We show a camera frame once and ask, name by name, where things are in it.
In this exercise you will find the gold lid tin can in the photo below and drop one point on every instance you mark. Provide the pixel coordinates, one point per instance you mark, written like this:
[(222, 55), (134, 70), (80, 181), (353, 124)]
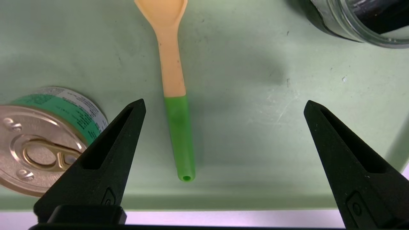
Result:
[(35, 150)]

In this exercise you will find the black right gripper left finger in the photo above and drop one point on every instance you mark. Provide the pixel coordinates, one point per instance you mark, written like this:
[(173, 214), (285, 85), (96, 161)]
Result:
[(108, 159)]

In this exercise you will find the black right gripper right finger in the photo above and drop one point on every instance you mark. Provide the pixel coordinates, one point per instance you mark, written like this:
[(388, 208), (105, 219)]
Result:
[(351, 166)]

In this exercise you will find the glass bowl black insert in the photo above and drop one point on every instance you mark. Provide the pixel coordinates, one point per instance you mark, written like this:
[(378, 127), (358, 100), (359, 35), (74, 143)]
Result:
[(361, 19)]

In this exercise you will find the light green plastic tray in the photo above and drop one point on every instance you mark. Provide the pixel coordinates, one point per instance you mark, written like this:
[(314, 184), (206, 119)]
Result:
[(249, 95)]

